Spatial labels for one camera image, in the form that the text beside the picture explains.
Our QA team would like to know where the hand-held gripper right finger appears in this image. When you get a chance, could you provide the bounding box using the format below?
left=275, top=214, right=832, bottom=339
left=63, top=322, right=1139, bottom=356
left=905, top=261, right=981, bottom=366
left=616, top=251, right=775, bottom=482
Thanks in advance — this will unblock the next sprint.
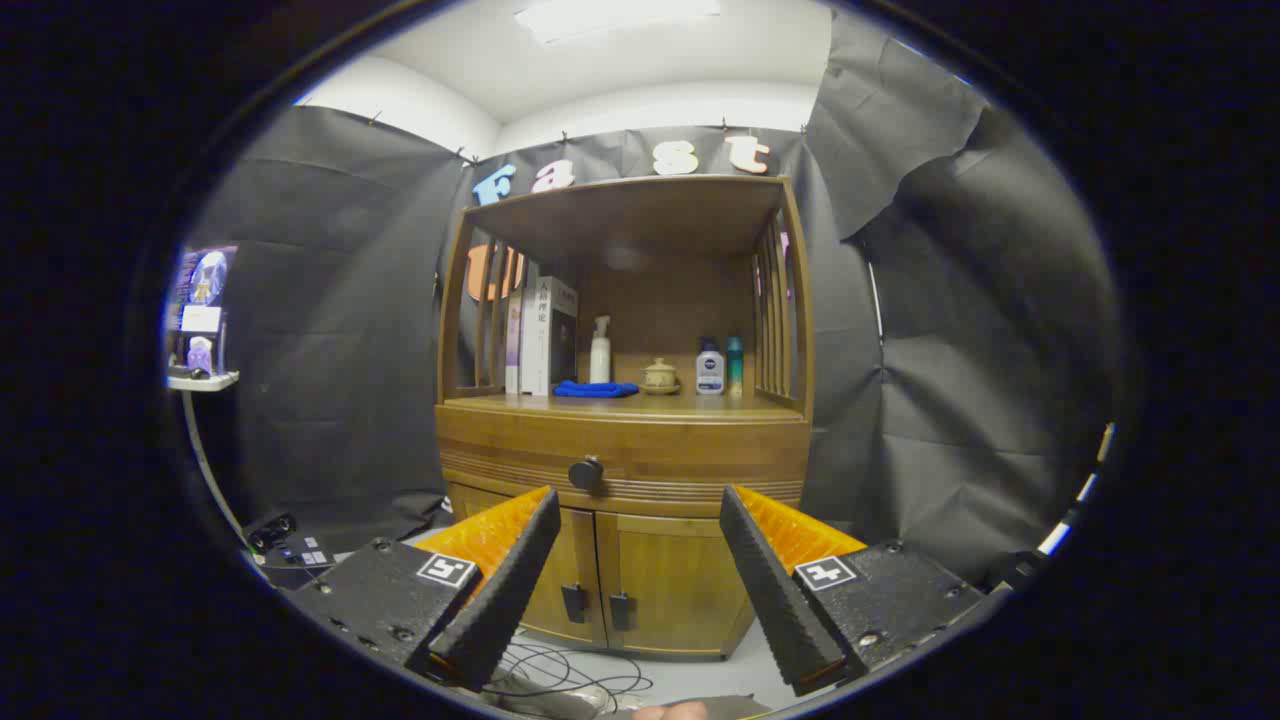
left=719, top=484, right=989, bottom=698

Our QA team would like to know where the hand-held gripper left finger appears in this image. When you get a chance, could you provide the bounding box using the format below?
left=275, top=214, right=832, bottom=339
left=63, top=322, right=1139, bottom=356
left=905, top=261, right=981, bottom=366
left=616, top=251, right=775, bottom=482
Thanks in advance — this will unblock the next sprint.
left=280, top=486, right=562, bottom=693

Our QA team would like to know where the wooden drawer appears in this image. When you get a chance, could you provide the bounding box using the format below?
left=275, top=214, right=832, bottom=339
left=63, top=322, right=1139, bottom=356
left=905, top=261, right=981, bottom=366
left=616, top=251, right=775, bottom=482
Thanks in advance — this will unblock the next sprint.
left=437, top=405, right=811, bottom=519

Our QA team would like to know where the wooden cabinet door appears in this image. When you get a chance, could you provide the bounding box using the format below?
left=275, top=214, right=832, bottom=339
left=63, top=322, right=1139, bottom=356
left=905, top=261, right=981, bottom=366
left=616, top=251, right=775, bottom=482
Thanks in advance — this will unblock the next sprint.
left=448, top=484, right=608, bottom=647
left=597, top=510, right=761, bottom=656

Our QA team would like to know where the wooden countertop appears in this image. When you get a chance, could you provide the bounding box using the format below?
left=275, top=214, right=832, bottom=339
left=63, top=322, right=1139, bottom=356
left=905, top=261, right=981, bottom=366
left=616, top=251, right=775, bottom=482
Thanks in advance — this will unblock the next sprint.
left=437, top=388, right=809, bottom=426

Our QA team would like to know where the wooden cabinet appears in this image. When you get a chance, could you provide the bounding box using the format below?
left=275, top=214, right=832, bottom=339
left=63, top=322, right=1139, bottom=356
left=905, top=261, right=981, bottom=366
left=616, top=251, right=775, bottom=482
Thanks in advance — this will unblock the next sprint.
left=435, top=175, right=816, bottom=663

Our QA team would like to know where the black device box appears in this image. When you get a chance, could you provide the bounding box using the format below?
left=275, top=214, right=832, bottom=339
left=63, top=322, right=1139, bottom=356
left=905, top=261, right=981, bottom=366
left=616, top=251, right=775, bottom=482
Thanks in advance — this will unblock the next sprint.
left=245, top=512, right=341, bottom=591

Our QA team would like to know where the thin purple book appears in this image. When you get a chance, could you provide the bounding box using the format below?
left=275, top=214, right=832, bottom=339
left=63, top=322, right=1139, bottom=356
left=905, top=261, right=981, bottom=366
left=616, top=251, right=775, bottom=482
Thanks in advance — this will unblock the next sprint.
left=505, top=290, right=524, bottom=395

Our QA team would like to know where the thick white book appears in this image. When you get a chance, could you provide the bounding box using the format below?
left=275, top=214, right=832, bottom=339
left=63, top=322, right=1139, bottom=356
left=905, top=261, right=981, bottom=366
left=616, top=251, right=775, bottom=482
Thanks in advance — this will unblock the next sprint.
left=518, top=275, right=579, bottom=397

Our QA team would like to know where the black white striped rod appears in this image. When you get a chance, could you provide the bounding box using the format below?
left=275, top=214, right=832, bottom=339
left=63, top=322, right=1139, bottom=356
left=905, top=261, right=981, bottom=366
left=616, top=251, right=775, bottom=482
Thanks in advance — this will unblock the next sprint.
left=1035, top=422, right=1116, bottom=557

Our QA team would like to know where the white shelf stand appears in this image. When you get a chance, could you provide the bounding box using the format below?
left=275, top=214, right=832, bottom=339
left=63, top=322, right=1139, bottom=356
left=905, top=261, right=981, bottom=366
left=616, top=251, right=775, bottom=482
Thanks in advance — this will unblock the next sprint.
left=168, top=370, right=251, bottom=549

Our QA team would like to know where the ceiling light panel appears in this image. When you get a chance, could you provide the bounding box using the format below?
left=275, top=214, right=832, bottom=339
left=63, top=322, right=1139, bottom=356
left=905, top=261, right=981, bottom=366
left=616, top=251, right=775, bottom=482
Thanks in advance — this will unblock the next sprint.
left=515, top=0, right=721, bottom=46

